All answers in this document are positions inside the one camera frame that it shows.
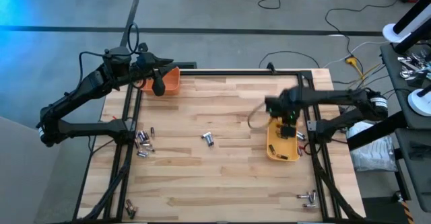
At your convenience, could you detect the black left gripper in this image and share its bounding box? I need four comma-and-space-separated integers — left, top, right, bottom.
134, 42, 175, 97

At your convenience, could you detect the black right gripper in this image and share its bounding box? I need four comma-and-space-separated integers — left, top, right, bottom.
265, 86, 306, 140

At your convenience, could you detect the yellow plastic bin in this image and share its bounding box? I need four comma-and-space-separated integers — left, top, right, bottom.
266, 117, 301, 163

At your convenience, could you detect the orange plastic bin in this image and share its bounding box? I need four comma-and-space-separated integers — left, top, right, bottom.
141, 66, 181, 96

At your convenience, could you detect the black diagonal support pole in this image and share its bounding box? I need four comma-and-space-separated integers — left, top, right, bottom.
346, 111, 410, 151

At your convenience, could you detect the clear plastic bag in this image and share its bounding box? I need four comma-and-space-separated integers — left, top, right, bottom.
346, 121, 399, 173

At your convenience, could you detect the silver cutlery piece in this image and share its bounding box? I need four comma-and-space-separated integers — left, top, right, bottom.
399, 68, 426, 81
397, 56, 418, 67

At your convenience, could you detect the black lamp pole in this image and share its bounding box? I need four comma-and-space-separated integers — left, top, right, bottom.
393, 17, 431, 55

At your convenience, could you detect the black floor mat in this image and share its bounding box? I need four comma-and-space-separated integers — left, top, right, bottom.
362, 196, 405, 224

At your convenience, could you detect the black side table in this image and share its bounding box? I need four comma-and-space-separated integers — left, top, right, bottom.
380, 32, 431, 213

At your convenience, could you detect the yellow black hazard tape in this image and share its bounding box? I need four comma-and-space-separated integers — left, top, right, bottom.
396, 190, 416, 224

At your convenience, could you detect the grey board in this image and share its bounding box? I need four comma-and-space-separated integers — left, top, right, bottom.
0, 116, 63, 224

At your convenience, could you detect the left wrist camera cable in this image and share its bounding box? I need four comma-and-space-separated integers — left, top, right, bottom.
79, 22, 149, 90

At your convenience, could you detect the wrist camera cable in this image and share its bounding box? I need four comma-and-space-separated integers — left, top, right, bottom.
247, 102, 274, 130
79, 22, 149, 90

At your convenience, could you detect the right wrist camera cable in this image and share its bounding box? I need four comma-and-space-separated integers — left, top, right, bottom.
247, 102, 274, 130

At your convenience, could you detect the yellow floor cable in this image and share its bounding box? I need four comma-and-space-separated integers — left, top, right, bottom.
336, 62, 385, 94

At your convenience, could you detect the black cable bundle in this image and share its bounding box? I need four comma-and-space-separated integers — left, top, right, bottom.
81, 163, 131, 221
314, 165, 364, 221

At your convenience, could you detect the white floor cable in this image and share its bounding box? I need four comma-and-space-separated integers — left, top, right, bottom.
323, 40, 390, 69

